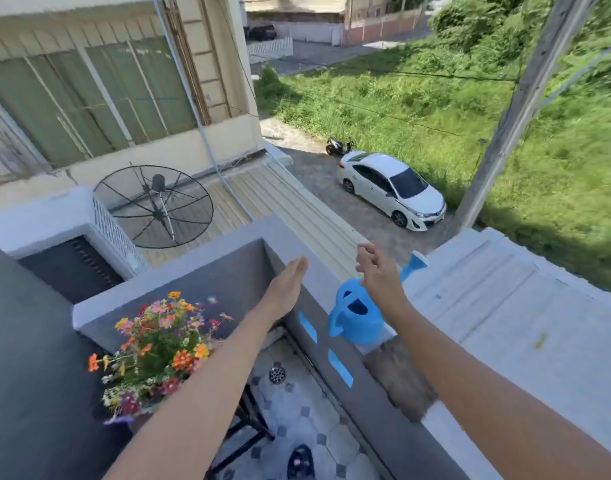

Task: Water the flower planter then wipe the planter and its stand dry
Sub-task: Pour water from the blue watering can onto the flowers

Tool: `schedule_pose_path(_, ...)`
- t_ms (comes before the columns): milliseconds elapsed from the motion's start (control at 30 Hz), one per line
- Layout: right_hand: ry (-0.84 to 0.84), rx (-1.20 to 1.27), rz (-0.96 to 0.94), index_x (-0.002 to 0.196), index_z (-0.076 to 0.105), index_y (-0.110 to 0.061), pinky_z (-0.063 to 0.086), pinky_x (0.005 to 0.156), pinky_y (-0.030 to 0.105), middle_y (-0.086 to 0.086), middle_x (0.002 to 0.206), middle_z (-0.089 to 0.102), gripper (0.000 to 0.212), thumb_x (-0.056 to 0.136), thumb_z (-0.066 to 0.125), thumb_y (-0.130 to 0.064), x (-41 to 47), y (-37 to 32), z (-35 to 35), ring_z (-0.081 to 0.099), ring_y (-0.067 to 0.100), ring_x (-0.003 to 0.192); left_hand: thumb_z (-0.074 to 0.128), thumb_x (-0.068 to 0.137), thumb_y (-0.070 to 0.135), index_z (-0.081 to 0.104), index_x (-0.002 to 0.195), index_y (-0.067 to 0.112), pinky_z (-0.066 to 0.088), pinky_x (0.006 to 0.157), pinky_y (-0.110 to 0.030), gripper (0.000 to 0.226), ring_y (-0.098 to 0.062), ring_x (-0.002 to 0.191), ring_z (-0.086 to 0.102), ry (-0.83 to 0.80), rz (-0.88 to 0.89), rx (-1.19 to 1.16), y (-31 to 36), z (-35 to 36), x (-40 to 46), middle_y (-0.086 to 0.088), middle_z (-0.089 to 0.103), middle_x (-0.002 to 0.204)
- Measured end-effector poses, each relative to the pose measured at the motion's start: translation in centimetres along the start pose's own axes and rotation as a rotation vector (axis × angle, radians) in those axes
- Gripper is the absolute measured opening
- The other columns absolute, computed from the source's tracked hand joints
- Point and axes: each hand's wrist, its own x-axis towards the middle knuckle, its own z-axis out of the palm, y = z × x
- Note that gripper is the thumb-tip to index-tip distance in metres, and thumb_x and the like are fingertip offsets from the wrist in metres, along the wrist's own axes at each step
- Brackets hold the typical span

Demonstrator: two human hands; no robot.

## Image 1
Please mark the black scooter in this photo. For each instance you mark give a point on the black scooter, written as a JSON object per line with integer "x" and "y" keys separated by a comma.
{"x": 334, "y": 146}

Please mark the blue tape strip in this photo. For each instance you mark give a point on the blue tape strip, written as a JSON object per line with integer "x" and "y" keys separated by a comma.
{"x": 340, "y": 368}
{"x": 308, "y": 327}

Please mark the round wooden table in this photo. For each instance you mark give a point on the round wooden table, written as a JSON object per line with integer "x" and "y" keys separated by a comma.
{"x": 253, "y": 412}

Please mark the blue watering can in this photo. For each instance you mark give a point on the blue watering can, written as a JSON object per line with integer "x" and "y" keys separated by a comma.
{"x": 358, "y": 324}

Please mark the brown cleaning cloth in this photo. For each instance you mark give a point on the brown cleaning cloth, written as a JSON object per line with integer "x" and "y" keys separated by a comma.
{"x": 400, "y": 379}

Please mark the person's left forearm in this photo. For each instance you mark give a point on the person's left forearm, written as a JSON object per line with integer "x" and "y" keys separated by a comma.
{"x": 195, "y": 409}

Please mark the person's right hand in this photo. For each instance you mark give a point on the person's right hand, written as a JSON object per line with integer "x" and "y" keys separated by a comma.
{"x": 380, "y": 279}

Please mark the white car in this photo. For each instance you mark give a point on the white car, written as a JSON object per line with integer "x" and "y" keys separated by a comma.
{"x": 385, "y": 182}

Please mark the pink boundary wall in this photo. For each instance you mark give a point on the pink boundary wall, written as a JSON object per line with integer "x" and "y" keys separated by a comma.
{"x": 380, "y": 28}

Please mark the light blue drain pipe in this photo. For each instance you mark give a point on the light blue drain pipe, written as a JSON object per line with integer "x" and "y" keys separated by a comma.
{"x": 200, "y": 127}

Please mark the white air conditioner unit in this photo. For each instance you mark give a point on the white air conditioner unit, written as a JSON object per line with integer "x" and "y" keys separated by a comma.
{"x": 45, "y": 219}

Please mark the colourful flowers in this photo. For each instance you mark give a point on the colourful flowers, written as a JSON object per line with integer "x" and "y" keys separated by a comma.
{"x": 155, "y": 349}

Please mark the brown wooden ladder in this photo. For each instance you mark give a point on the brown wooden ladder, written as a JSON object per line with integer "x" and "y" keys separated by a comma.
{"x": 188, "y": 64}

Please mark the green barred window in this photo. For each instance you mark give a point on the green barred window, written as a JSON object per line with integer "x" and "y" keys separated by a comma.
{"x": 110, "y": 94}

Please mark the grey concrete utility pole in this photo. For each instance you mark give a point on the grey concrete utility pole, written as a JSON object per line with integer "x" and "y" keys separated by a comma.
{"x": 525, "y": 94}

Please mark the beige corrugated roof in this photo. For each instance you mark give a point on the beige corrugated roof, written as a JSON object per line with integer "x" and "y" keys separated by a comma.
{"x": 285, "y": 204}

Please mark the white picket fence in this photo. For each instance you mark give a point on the white picket fence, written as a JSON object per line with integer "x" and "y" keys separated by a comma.
{"x": 269, "y": 48}

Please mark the metal floor drain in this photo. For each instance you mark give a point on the metal floor drain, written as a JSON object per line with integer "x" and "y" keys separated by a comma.
{"x": 277, "y": 374}

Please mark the dark shoe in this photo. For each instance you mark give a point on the dark shoe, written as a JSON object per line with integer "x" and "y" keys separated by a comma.
{"x": 300, "y": 464}

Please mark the black car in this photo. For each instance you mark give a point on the black car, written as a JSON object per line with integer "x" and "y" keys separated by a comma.
{"x": 260, "y": 32}

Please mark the person's left hand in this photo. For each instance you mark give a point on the person's left hand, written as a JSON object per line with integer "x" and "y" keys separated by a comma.
{"x": 283, "y": 292}

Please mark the black satellite dish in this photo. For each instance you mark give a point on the black satellite dish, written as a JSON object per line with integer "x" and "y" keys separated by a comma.
{"x": 158, "y": 184}

